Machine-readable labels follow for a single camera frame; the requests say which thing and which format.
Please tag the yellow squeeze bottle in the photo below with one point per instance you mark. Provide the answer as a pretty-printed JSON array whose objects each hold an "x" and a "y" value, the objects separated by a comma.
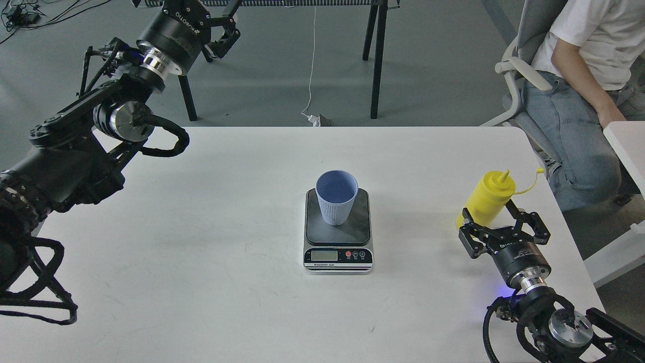
[{"x": 492, "y": 193}]

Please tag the black-legged background table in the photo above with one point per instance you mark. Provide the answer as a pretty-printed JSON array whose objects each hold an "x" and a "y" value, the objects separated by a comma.
[{"x": 284, "y": 45}]

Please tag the grey office chair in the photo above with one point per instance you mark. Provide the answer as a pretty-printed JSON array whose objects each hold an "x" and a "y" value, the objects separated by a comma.
[{"x": 515, "y": 66}]

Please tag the seated person in white shirt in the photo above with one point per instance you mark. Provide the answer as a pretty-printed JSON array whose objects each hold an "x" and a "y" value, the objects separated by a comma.
[{"x": 586, "y": 57}]

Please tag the digital kitchen scale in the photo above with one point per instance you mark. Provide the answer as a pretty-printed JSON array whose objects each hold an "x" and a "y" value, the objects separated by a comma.
[{"x": 341, "y": 249}]

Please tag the white power adapter on floor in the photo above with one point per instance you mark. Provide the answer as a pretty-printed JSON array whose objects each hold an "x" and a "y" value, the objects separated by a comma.
[{"x": 319, "y": 120}]

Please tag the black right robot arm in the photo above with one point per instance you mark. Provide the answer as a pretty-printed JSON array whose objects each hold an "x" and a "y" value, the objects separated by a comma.
[{"x": 547, "y": 325}]

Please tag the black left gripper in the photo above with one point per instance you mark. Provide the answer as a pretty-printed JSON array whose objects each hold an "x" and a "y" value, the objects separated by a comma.
[{"x": 181, "y": 30}]

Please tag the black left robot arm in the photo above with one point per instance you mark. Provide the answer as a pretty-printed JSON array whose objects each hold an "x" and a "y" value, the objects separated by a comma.
[{"x": 78, "y": 154}]

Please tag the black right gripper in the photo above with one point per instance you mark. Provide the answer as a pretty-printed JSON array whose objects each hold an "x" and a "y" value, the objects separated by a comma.
[{"x": 518, "y": 260}]

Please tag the blue ribbed plastic cup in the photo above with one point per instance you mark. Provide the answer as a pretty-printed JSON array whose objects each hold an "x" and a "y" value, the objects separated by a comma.
[{"x": 336, "y": 191}]

